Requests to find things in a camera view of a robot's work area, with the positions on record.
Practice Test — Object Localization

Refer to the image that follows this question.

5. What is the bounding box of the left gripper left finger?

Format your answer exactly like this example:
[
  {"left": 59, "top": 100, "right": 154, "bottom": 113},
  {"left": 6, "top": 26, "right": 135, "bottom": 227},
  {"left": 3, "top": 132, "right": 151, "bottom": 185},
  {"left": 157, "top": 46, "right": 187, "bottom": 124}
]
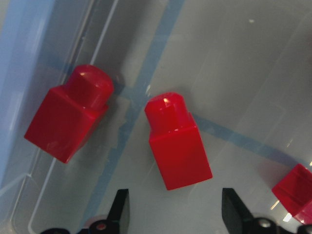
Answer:
[{"left": 105, "top": 189, "right": 130, "bottom": 234}]

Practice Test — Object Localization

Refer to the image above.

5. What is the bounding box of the red block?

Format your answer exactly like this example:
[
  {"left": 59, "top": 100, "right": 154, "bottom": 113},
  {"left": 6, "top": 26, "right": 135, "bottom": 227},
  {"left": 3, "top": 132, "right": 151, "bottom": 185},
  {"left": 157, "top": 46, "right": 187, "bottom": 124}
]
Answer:
[
  {"left": 24, "top": 64, "right": 114, "bottom": 163},
  {"left": 144, "top": 92, "right": 213, "bottom": 190},
  {"left": 272, "top": 164, "right": 312, "bottom": 224}
]

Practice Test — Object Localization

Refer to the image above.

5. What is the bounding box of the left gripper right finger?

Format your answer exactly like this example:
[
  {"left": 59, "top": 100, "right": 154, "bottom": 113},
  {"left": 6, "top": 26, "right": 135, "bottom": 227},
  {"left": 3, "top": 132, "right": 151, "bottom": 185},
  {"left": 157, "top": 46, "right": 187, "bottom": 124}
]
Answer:
[{"left": 221, "top": 188, "right": 254, "bottom": 234}]

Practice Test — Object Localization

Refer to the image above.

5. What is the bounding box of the blue plastic tray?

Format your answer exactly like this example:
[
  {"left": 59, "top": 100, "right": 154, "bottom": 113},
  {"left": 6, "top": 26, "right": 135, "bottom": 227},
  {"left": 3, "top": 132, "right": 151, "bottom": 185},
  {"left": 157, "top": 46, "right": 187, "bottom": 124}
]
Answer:
[{"left": 0, "top": 0, "right": 56, "bottom": 180}]

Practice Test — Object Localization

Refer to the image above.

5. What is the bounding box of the clear plastic storage box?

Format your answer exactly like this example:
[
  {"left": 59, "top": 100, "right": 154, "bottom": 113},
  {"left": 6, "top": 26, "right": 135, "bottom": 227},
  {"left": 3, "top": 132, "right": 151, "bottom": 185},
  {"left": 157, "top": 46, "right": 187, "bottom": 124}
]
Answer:
[{"left": 0, "top": 0, "right": 312, "bottom": 234}]

